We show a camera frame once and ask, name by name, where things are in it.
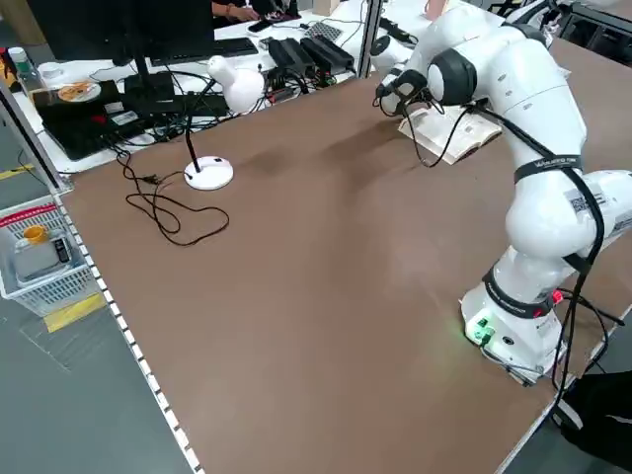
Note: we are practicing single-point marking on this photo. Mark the grey perforated board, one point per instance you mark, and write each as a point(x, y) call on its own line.
point(323, 30)

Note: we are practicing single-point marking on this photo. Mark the black dock box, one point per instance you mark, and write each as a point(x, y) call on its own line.
point(148, 86)

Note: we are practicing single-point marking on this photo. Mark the black power strip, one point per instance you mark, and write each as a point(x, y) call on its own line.
point(395, 29)

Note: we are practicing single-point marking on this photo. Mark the orange white disc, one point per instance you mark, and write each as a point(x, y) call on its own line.
point(76, 92)

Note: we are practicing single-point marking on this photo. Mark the aluminium table post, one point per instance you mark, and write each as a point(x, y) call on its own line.
point(370, 34)

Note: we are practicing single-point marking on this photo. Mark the black keyboard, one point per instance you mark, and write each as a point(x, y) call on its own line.
point(222, 48)

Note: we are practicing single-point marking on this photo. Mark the white plastic basket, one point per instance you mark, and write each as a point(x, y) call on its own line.
point(49, 291)

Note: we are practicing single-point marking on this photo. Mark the white cup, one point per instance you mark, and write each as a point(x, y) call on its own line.
point(52, 74)

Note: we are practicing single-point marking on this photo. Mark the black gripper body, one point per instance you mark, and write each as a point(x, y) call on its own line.
point(410, 86)

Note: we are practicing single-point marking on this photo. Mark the white desk lamp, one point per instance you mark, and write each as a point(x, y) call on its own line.
point(242, 89)

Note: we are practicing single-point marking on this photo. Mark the aluminium frame post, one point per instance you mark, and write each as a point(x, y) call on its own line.
point(29, 133)

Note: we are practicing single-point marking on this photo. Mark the black bag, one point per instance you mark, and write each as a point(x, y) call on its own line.
point(602, 419)

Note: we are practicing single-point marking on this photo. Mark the black monitor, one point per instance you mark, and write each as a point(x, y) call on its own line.
point(123, 29)

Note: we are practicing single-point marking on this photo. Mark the clear bottle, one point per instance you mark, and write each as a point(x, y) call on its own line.
point(22, 69)

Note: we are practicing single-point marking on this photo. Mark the white blue cover book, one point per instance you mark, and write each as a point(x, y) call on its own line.
point(464, 138)

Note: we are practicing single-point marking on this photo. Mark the black phone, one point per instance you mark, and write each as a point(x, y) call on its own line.
point(259, 25)

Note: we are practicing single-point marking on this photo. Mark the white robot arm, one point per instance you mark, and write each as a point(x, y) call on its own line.
point(538, 99)
point(397, 54)

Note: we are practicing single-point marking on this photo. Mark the person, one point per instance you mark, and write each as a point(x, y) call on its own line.
point(232, 9)

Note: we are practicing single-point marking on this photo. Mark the small black device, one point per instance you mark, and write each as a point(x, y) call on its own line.
point(60, 251)

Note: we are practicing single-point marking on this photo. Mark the black flat case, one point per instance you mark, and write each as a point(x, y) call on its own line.
point(74, 128)

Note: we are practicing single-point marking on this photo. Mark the black power adapter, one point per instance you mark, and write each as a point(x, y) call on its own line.
point(328, 52)
point(291, 54)

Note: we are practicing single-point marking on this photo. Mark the yellow cup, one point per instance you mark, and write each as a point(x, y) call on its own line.
point(35, 236)

